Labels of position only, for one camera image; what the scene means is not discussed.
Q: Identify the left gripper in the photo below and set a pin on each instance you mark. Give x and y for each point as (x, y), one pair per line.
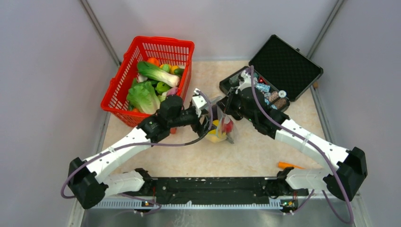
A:
(201, 129)

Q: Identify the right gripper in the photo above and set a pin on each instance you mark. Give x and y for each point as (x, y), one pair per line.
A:
(226, 103)

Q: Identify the yellow bell pepper toy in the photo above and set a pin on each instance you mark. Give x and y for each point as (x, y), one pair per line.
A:
(216, 134)

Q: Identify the clear zip top bag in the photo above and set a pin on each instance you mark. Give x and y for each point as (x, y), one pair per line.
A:
(218, 114)

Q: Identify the red pomegranate toy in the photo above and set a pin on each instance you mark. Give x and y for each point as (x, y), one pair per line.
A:
(227, 125)

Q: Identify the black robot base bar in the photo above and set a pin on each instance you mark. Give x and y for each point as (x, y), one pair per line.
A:
(216, 190)

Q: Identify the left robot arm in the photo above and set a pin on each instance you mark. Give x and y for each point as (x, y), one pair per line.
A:
(89, 179)

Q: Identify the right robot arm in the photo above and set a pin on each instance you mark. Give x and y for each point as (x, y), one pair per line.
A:
(343, 170)

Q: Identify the purple onion toy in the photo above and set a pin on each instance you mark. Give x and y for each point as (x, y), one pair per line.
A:
(172, 91)

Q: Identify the black poker chip case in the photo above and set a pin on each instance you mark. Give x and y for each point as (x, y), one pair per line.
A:
(282, 73)

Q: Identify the green bell pepper toy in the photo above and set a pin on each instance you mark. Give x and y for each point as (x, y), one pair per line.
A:
(162, 87)

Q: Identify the green lettuce toy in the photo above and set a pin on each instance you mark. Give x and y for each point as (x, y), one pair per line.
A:
(143, 97)

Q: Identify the yellow lemon toy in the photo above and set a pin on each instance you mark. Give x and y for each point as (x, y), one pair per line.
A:
(173, 68)

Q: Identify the orange toy carrot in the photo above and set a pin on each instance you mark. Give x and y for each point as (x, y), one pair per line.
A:
(283, 165)

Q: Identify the green bok choy toy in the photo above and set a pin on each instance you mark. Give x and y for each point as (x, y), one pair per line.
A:
(153, 72)

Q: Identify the red plastic basket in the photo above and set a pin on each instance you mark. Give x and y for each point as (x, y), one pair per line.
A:
(166, 50)

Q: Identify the orange fruit toy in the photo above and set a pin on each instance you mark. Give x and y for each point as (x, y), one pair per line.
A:
(153, 61)

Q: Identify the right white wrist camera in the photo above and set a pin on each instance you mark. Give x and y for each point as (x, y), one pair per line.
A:
(245, 80)

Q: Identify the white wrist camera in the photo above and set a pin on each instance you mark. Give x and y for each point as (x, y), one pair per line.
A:
(245, 80)
(200, 102)

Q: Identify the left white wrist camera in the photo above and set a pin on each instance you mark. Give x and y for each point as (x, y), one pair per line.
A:
(200, 102)

